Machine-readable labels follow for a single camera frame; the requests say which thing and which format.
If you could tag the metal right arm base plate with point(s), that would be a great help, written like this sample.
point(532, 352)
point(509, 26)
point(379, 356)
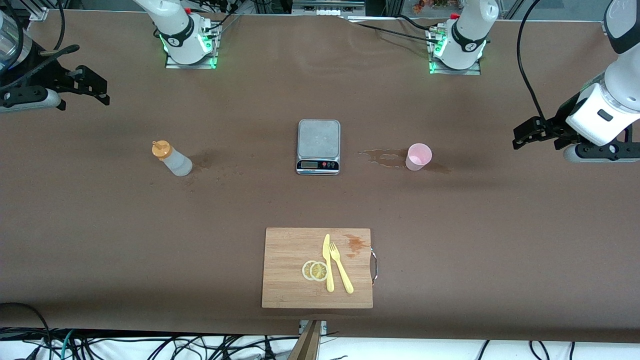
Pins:
point(172, 64)

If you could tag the brown table cover sheet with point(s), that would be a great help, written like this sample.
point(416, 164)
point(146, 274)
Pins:
point(150, 240)

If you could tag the power strip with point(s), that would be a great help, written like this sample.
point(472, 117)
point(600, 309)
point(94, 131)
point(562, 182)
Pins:
point(325, 9)

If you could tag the yellow plastic knife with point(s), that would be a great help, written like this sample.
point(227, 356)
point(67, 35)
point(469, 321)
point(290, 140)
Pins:
point(329, 275)

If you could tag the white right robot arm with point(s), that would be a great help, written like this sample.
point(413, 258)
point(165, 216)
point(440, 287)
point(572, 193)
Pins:
point(180, 30)

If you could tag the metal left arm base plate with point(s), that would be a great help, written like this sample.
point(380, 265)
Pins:
point(472, 72)

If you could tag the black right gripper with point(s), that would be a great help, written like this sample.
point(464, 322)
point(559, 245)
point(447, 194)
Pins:
point(46, 75)

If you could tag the wooden cutting board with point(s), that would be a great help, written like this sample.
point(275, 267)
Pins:
point(285, 280)

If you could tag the silver digital kitchen scale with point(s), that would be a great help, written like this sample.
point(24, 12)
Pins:
point(318, 140)

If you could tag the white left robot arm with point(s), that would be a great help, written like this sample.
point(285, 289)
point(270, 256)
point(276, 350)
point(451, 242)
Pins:
point(470, 30)

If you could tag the pink plastic cup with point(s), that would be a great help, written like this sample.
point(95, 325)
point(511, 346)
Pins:
point(417, 157)

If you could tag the translucent sauce bottle orange cap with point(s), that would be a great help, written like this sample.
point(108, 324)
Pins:
point(177, 164)

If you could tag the aluminium frame profile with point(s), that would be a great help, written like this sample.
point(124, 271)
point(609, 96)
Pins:
point(40, 12)

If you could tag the yellow plastic fork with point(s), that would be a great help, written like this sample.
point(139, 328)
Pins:
point(342, 272)

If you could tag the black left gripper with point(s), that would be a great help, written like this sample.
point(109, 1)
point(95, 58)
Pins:
point(559, 122)

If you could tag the colourful background objects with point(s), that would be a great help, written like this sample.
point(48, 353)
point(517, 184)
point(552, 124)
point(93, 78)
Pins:
point(430, 5)

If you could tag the lemon slice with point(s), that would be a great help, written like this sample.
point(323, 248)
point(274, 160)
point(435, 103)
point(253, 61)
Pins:
point(318, 271)
point(305, 270)

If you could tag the small metal bracket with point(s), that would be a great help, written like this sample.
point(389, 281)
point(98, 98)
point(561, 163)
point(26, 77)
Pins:
point(324, 326)

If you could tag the wooden post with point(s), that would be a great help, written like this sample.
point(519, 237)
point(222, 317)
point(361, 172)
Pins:
point(307, 345)

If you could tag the brown liquid spill puddle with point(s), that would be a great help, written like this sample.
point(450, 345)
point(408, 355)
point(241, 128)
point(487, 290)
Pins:
point(385, 159)

